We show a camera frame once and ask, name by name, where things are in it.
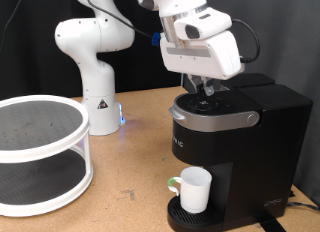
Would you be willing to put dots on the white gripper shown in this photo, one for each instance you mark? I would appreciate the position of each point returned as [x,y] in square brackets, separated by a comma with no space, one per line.
[200,55]

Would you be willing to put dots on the black Keurig coffee machine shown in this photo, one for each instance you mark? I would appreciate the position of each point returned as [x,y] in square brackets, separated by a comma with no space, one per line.
[253,152]

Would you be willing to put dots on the white mug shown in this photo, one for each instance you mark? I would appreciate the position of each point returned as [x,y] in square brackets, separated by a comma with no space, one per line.
[195,192]

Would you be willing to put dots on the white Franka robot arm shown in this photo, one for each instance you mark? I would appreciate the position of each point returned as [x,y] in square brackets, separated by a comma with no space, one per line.
[96,75]

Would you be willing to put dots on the grey partition panel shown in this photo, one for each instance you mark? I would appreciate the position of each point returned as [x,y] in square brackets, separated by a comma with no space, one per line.
[286,32]

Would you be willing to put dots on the black backdrop curtain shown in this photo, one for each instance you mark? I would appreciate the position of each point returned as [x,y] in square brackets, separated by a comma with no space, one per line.
[30,68]

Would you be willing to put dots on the white two-tier turntable shelf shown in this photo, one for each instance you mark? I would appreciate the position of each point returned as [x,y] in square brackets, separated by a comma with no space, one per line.
[33,132]

